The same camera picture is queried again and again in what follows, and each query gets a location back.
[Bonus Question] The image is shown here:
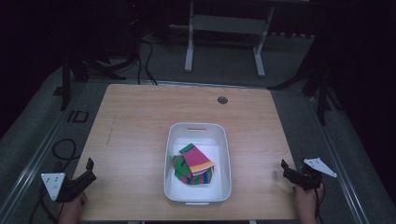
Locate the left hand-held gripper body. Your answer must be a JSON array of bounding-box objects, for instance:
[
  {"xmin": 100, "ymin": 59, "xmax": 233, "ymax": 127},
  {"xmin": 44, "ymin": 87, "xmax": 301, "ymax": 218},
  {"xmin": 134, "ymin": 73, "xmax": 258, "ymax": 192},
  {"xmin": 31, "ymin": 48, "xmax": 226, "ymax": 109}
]
[{"xmin": 40, "ymin": 170, "xmax": 97, "ymax": 203}]

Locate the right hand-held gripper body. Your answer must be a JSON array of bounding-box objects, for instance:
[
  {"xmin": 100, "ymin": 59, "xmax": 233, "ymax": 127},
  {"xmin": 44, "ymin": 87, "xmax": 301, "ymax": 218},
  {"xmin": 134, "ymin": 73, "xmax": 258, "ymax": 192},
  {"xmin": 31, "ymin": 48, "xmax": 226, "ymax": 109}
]
[{"xmin": 282, "ymin": 157, "xmax": 338, "ymax": 191}]

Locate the person's left hand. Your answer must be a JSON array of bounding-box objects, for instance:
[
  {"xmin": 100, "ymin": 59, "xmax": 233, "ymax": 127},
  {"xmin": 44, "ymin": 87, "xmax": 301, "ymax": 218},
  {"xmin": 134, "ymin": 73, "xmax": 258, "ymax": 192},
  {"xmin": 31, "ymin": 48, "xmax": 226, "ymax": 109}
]
[{"xmin": 56, "ymin": 191, "xmax": 88, "ymax": 224}]

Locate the person's right hand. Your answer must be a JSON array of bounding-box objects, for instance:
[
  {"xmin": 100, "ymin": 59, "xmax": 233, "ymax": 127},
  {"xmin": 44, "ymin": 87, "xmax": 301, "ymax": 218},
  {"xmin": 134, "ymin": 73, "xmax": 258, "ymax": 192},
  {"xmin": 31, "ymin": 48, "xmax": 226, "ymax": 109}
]
[{"xmin": 292, "ymin": 182, "xmax": 325, "ymax": 224}]

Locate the black metal stand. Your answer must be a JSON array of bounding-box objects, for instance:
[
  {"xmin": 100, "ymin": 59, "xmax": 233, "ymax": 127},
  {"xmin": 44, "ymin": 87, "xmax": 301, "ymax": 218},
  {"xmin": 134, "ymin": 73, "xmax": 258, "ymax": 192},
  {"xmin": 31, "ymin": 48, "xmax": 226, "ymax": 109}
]
[
  {"xmin": 53, "ymin": 46, "xmax": 139, "ymax": 112},
  {"xmin": 267, "ymin": 36, "xmax": 345, "ymax": 127}
]

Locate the pink striped sock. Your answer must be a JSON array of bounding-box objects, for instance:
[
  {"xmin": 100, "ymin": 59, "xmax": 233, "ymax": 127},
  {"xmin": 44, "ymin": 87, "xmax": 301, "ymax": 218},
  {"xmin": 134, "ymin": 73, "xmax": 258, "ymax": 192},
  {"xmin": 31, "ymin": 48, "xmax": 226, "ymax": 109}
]
[{"xmin": 178, "ymin": 142, "xmax": 216, "ymax": 176}]

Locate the white plastic bin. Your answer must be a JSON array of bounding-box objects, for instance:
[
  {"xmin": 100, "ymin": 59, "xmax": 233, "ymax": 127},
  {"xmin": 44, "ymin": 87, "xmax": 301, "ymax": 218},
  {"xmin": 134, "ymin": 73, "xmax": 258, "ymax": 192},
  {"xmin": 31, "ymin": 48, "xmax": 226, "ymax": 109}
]
[{"xmin": 163, "ymin": 122, "xmax": 233, "ymax": 206}]

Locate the green striped sock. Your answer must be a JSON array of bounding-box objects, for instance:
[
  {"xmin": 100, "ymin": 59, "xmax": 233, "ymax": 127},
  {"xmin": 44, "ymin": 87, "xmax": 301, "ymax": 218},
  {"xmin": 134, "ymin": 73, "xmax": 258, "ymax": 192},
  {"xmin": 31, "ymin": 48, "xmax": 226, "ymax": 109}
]
[{"xmin": 172, "ymin": 154, "xmax": 215, "ymax": 186}]

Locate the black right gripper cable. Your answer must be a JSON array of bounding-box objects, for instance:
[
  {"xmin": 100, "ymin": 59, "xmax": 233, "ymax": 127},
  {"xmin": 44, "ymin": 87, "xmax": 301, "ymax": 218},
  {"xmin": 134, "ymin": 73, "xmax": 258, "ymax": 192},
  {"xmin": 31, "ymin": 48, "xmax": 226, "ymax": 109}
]
[{"xmin": 313, "ymin": 182, "xmax": 327, "ymax": 224}]

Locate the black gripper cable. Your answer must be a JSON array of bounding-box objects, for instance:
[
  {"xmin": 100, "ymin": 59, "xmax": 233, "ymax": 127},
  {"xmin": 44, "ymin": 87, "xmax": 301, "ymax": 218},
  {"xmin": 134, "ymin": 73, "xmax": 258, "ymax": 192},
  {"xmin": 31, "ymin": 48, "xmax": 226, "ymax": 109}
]
[
  {"xmin": 28, "ymin": 138, "xmax": 78, "ymax": 224},
  {"xmin": 313, "ymin": 182, "xmax": 327, "ymax": 224}
]

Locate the metal floor rail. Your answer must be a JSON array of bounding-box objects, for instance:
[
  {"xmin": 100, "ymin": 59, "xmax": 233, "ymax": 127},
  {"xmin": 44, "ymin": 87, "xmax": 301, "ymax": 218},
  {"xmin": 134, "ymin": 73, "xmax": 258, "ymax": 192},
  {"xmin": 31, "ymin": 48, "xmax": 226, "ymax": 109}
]
[
  {"xmin": 0, "ymin": 81, "xmax": 88, "ymax": 216},
  {"xmin": 306, "ymin": 96, "xmax": 372, "ymax": 224}
]

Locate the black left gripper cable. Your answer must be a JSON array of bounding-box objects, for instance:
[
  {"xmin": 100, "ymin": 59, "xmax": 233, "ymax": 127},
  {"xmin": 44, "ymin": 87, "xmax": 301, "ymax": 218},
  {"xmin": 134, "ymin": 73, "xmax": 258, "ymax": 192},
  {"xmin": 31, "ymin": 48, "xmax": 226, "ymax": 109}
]
[{"xmin": 28, "ymin": 138, "xmax": 78, "ymax": 224}]

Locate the black floor cable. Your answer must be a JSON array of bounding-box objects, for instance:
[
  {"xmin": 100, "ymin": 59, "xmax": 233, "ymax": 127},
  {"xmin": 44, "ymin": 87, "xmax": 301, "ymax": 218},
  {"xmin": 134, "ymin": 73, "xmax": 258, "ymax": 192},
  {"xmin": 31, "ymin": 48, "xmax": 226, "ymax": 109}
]
[{"xmin": 135, "ymin": 18, "xmax": 159, "ymax": 86}]

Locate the white metal desk frame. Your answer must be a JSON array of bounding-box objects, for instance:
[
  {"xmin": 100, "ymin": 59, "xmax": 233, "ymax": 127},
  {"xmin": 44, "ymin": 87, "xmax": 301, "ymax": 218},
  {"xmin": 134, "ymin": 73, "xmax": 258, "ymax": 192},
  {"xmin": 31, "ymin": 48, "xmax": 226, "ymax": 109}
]
[{"xmin": 169, "ymin": 0, "xmax": 276, "ymax": 78}]

